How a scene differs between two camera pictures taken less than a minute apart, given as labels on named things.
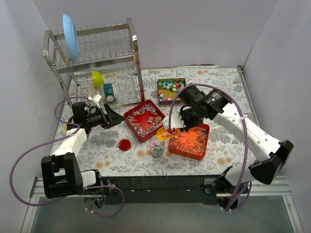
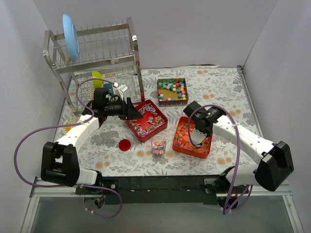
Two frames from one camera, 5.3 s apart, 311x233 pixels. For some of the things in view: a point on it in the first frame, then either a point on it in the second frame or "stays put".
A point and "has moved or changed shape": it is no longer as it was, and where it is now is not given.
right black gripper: (183, 119) to (202, 128)
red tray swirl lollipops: (145, 120) stays put
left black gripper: (106, 116) to (128, 108)
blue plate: (72, 42) stays put
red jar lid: (125, 144) stays put
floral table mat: (168, 127) stays put
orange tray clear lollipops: (192, 143) has moved or changed shape
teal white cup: (109, 92) stays put
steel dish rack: (107, 70) stays put
